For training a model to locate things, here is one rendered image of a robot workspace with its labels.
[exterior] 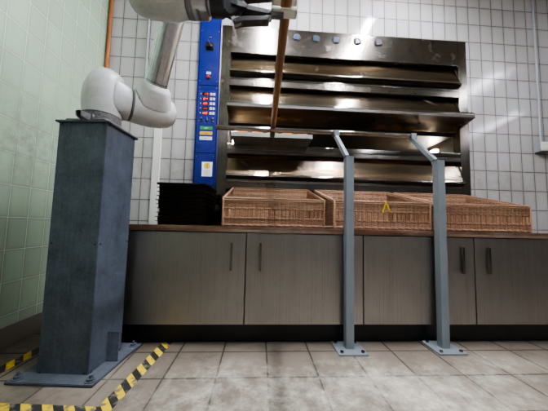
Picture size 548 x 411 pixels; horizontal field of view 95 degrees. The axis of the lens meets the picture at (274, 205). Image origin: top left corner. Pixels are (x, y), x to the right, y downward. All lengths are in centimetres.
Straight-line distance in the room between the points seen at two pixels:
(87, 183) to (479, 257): 190
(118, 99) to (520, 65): 293
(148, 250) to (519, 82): 298
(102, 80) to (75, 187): 47
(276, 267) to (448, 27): 237
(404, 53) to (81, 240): 245
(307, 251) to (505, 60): 233
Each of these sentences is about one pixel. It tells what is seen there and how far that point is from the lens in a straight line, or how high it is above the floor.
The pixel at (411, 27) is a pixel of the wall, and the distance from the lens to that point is 270.
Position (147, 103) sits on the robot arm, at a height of 115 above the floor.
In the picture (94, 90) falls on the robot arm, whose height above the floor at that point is 114.
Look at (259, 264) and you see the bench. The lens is 128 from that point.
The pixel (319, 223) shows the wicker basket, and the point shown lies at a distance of 137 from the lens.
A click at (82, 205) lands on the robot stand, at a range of 126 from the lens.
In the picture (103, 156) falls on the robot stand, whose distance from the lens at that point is 124.
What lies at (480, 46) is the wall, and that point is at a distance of 293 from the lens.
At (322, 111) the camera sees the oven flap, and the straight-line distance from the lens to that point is 192.
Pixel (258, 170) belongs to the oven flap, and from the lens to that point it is 186.
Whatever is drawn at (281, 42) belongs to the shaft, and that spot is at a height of 118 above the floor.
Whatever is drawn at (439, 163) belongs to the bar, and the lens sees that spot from 157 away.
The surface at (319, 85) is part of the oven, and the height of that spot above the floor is 167.
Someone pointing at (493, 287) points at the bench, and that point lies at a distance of 181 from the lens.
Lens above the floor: 59
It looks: 4 degrees up
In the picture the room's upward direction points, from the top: 1 degrees clockwise
